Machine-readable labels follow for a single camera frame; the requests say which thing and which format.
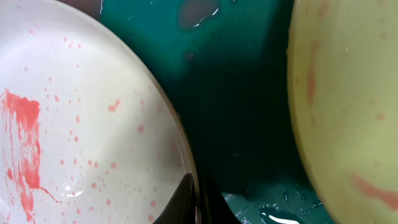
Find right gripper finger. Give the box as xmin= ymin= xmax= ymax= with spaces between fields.
xmin=154 ymin=173 xmax=240 ymax=224

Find white plate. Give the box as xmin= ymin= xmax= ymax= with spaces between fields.
xmin=1 ymin=0 xmax=197 ymax=223

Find teal plastic tray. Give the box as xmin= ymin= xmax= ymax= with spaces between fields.
xmin=58 ymin=0 xmax=336 ymax=224

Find yellow-green plate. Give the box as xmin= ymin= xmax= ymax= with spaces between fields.
xmin=287 ymin=0 xmax=397 ymax=223

